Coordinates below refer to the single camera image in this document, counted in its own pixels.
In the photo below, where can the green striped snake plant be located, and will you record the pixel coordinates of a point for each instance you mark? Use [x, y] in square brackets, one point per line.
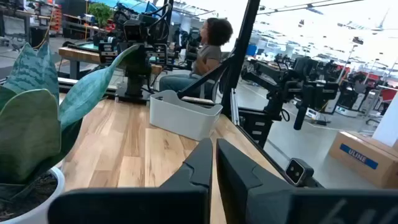
[31, 130]

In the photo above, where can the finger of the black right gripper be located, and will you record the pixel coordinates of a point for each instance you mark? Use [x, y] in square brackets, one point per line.
[146, 62]
[132, 67]

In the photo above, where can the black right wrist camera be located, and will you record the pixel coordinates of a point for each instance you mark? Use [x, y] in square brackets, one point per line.
[133, 29]

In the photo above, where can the person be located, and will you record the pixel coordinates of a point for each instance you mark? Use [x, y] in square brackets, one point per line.
[208, 59]

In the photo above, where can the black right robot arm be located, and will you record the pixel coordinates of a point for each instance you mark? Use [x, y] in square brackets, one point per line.
[136, 90]

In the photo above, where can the black office chair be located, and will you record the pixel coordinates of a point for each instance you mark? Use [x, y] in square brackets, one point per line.
[214, 87]

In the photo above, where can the background black robot arm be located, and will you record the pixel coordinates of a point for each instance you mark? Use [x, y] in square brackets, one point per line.
[298, 87]

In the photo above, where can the wooden workbench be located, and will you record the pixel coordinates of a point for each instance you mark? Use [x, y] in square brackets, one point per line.
[81, 56]

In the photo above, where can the green leafy potted plant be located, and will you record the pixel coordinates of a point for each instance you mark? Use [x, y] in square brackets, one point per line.
[101, 14]

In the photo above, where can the small grey table camera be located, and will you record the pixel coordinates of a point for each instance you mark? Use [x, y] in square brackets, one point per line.
[297, 171]

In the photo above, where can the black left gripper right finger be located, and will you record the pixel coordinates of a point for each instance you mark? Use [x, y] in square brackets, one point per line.
[239, 174]

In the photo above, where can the cardboard box blue label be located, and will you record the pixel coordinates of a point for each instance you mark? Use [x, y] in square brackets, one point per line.
[363, 155]

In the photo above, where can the white plastic bin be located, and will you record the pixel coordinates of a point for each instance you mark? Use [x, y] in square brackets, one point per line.
[180, 118]

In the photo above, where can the black metal table frame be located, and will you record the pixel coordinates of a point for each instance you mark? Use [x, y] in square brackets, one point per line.
[241, 46]

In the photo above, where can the white plant pot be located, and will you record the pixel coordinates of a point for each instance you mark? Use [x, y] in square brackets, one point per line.
[46, 208]

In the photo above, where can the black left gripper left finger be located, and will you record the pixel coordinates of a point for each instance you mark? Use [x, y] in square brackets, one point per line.
[192, 174]

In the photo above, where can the black controller box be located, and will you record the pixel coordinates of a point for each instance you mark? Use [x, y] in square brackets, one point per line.
[255, 124]

